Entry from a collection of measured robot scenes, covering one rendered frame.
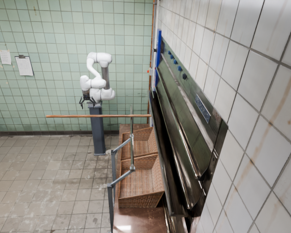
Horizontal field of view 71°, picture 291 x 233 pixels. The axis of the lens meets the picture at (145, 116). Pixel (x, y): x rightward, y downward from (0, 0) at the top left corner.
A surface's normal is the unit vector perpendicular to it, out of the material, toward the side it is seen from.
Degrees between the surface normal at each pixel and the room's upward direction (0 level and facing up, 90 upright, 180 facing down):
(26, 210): 0
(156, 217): 0
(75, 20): 90
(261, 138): 90
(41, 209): 0
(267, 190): 90
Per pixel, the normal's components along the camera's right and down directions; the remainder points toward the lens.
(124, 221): 0.04, -0.85
